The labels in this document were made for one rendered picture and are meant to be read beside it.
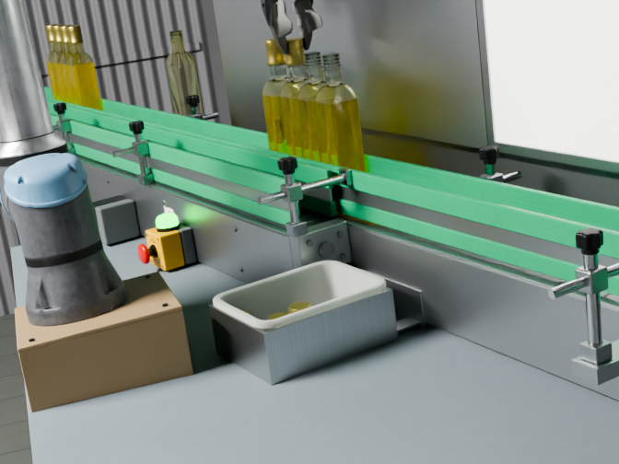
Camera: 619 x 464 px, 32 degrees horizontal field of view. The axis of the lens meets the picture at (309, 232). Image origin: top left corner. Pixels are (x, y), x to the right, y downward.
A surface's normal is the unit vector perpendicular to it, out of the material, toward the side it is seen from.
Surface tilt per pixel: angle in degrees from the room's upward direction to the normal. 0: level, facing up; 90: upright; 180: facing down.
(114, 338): 90
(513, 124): 90
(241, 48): 90
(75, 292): 69
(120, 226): 90
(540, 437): 0
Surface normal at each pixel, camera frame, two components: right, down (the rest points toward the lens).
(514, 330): -0.84, 0.25
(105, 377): 0.28, 0.24
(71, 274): 0.20, -0.12
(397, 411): -0.13, -0.95
